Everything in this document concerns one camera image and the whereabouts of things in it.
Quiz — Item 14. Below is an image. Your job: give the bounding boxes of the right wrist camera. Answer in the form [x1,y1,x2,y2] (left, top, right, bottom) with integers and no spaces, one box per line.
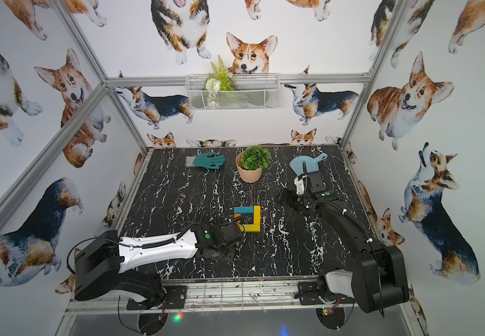
[294,174,307,195]

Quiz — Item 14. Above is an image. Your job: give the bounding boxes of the potted green plant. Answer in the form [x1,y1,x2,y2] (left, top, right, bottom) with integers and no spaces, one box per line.
[235,145,271,183]

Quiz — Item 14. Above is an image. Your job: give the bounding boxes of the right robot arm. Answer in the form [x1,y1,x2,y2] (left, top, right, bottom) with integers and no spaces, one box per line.
[276,172,410,313]

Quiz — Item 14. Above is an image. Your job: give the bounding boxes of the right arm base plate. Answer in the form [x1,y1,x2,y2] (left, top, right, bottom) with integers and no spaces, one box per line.
[294,280,355,305]

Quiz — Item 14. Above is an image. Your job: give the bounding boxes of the teal dustpan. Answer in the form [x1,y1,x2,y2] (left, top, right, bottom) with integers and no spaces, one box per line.
[289,153,328,176]

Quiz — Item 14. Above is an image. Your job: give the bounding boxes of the teal building block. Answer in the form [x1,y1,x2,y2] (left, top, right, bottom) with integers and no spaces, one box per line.
[234,207,255,215]

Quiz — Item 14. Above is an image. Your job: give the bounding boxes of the fern and white flower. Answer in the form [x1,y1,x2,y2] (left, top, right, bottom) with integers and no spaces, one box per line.
[205,55,235,109]

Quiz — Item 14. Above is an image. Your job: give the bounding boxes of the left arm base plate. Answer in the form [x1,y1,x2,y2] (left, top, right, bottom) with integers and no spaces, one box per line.
[126,286,188,311]

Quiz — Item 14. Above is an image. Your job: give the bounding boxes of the yellow long block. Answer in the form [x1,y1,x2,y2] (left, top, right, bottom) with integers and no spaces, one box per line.
[253,206,261,225]
[242,224,261,232]

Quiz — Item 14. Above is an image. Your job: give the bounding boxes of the teal work glove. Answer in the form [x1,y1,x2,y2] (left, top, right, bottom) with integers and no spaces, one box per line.
[185,152,226,169]

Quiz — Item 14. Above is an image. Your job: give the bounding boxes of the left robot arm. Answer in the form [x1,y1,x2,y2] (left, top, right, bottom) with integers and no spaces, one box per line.
[71,219,244,308]

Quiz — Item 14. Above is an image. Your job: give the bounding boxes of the white wire basket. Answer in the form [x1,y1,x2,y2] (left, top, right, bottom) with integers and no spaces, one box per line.
[185,74,280,111]

